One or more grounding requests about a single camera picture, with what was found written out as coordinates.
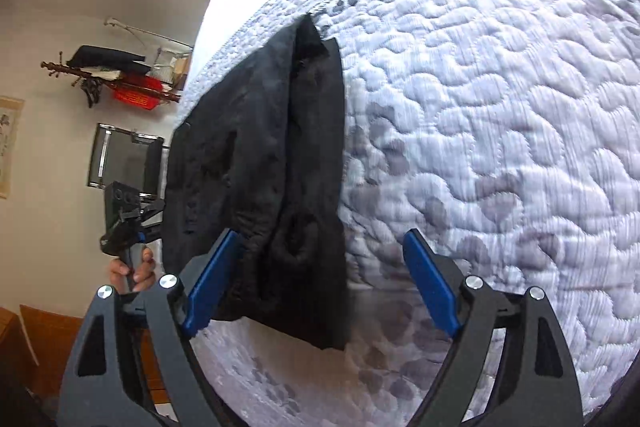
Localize red bag on rack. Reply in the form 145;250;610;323
113;74;163;110

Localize grey quilted floral bedspread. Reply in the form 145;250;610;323
179;0;639;426

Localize wooden coat rack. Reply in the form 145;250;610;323
40;61;181;103

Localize black coat on rack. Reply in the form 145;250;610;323
66;46;151;75

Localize person's left hand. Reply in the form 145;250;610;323
107;246;156;295

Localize black metal frame chair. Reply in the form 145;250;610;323
87;122;165;199

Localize framed wall picture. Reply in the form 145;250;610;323
0;96;24;199

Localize black pants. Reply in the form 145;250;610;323
162;15;349;350

